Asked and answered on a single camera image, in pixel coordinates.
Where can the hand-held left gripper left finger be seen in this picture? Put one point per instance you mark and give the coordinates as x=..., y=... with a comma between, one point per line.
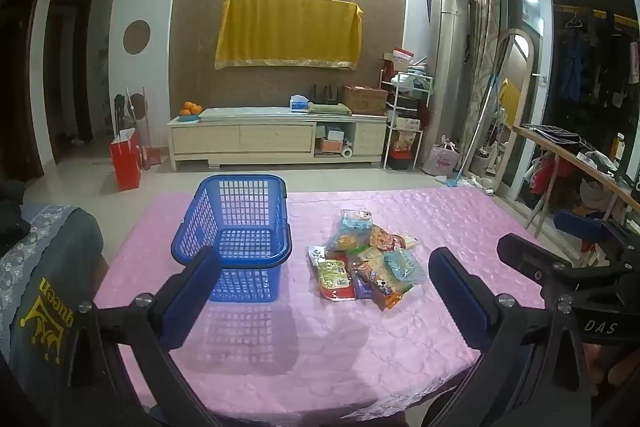
x=192, y=299

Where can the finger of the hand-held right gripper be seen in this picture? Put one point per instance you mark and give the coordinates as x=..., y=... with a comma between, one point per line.
x=530, y=257
x=575, y=223

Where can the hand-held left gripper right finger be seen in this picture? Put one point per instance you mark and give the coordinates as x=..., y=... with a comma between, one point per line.
x=457, y=294

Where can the teal snack packet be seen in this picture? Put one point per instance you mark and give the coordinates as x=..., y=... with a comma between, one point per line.
x=404, y=264

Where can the blue plastic basket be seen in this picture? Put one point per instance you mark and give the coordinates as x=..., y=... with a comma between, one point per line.
x=250, y=262

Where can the red noodle snack packet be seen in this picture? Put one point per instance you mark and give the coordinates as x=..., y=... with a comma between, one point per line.
x=390, y=238

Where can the clear cracker packet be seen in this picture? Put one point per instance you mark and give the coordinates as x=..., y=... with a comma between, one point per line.
x=372, y=259

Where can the light blue pastry packet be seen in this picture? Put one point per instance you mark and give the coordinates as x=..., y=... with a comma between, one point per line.
x=356, y=219
x=347, y=239

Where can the silver red yellow snack packet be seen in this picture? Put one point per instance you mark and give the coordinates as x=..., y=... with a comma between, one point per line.
x=332, y=279

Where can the person's right hand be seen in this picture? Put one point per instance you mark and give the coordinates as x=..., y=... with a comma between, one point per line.
x=612, y=364

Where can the pink bag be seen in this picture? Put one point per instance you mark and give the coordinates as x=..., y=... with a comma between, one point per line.
x=442, y=161

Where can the blue mop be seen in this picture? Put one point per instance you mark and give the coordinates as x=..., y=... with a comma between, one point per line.
x=482, y=122

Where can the pink tablecloth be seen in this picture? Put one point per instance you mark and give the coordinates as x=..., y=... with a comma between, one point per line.
x=325, y=347

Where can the grey shirt yellow crown print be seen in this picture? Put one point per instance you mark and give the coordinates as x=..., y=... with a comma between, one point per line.
x=45, y=272

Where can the red paper bag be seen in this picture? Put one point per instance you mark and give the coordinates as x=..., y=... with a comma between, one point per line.
x=125, y=162

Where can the hanging clothes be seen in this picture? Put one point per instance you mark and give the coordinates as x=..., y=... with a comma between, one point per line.
x=590, y=57

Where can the white metal storage rack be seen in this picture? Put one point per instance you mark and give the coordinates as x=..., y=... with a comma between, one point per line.
x=406, y=124

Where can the light wooden TV cabinet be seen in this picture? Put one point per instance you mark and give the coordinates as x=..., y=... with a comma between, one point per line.
x=270, y=139

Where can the blue plate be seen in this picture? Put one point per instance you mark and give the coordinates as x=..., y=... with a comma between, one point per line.
x=187, y=118

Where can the paper towel roll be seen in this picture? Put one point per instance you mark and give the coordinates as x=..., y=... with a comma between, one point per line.
x=345, y=151

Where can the pile of oranges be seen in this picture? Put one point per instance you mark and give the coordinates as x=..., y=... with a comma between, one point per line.
x=190, y=108

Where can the orange box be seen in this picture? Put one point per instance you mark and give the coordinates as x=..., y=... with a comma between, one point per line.
x=329, y=146

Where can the beige patterned curtain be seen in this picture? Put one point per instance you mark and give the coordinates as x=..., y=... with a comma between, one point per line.
x=481, y=47

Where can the silver standing air conditioner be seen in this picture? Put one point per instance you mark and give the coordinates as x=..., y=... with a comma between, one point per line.
x=450, y=67

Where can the black bag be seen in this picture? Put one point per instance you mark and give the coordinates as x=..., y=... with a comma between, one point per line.
x=119, y=112

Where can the brown cardboard box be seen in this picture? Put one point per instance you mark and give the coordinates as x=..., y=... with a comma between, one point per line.
x=365, y=100

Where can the blue white tissue box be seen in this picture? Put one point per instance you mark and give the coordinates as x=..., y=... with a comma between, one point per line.
x=299, y=103

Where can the green folded mat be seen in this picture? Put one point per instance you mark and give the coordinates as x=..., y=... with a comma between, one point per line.
x=330, y=108

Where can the red white box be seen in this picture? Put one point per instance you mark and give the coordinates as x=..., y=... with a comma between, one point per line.
x=402, y=57

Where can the black router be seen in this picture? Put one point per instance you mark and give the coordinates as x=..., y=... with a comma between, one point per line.
x=325, y=97

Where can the dark wooden door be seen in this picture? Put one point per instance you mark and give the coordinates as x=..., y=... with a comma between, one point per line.
x=65, y=72
x=17, y=82

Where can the yellow cloth cover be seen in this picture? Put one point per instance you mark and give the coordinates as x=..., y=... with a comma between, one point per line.
x=290, y=32

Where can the arched wooden frame mirror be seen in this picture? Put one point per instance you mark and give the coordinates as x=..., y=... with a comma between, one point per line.
x=515, y=57

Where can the brown round wall plaque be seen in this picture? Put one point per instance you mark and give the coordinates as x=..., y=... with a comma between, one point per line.
x=136, y=37

